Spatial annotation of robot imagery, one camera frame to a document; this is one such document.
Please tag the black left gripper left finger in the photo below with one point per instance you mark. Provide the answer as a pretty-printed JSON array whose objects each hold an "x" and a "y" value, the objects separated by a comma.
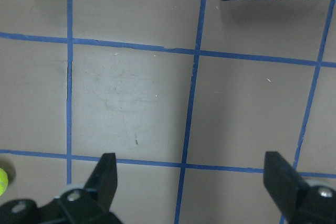
[{"x": 89, "y": 204}]

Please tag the tennis ball far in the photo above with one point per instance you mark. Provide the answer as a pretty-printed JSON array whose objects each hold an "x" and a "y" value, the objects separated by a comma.
[{"x": 3, "y": 181}]

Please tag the brown paper table mat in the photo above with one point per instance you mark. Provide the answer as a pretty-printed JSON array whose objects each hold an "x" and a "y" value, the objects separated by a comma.
[{"x": 189, "y": 95}]

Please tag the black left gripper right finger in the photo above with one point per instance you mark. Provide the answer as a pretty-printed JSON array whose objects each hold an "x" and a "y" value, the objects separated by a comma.
[{"x": 299, "y": 200}]

